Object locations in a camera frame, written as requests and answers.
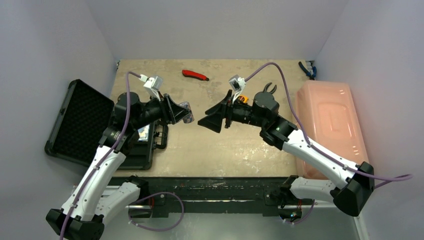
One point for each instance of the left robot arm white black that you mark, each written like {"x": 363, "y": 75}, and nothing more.
{"x": 87, "y": 211}

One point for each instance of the blue handled pliers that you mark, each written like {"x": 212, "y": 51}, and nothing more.
{"x": 309, "y": 69}

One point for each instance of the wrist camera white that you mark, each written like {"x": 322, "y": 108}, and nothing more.
{"x": 238, "y": 84}
{"x": 152, "y": 85}

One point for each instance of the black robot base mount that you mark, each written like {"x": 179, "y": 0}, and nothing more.
{"x": 268, "y": 196}

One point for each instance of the blue playing card deck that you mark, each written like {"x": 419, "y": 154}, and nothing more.
{"x": 143, "y": 133}

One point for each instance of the yellow tape measure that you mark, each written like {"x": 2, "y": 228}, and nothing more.
{"x": 243, "y": 99}

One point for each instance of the black poker set case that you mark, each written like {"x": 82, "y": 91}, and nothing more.
{"x": 82, "y": 118}

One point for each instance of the pink plastic storage bin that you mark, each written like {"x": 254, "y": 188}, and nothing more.
{"x": 328, "y": 115}

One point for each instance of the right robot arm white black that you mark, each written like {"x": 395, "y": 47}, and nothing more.
{"x": 349, "y": 185}

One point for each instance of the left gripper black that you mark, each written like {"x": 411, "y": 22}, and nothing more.
{"x": 167, "y": 115}

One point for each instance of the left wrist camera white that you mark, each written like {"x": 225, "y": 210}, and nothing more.
{"x": 152, "y": 85}

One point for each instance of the red utility knife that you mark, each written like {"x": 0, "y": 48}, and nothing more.
{"x": 195, "y": 75}

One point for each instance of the aluminium frame rail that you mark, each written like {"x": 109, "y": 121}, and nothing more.
{"x": 359, "y": 224}

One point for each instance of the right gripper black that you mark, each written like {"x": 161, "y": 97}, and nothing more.
{"x": 228, "y": 110}

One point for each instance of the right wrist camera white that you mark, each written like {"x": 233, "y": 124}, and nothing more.
{"x": 238, "y": 84}

